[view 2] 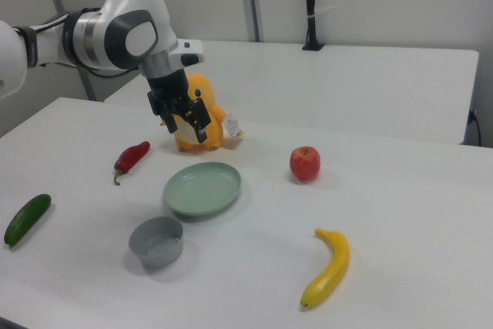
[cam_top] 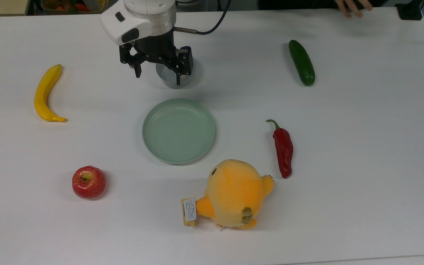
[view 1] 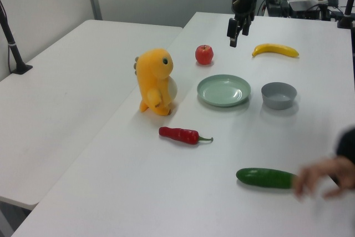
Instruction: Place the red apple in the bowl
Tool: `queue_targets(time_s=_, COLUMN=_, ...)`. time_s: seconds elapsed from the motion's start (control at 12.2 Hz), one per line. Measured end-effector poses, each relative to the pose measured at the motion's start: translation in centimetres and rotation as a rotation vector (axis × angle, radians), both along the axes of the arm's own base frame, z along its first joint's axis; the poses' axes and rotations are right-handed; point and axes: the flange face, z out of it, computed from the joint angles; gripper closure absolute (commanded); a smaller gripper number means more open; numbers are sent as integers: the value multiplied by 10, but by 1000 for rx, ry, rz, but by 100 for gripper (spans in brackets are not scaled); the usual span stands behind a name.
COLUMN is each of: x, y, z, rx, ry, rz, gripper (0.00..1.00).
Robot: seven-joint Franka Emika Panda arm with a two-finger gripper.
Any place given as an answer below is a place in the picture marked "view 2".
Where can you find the red apple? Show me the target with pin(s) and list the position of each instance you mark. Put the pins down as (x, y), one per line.
(305, 163)

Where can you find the orange plush toy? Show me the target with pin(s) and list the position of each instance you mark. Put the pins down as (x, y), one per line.
(215, 113)

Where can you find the red chili pepper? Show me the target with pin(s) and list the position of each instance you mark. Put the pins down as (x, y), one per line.
(131, 157)

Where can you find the green plate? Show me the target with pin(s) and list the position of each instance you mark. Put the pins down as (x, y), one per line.
(202, 188)

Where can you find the white table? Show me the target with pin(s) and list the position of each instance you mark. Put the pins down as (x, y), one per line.
(346, 86)

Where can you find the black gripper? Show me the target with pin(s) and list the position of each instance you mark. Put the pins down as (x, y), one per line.
(167, 88)

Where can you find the grey bowl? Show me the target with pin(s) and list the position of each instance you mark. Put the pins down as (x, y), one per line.
(156, 246)

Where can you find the green cucumber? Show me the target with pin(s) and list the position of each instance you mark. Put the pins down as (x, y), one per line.
(25, 221)

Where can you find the yellow banana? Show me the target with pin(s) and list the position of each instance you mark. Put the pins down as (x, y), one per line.
(335, 263)

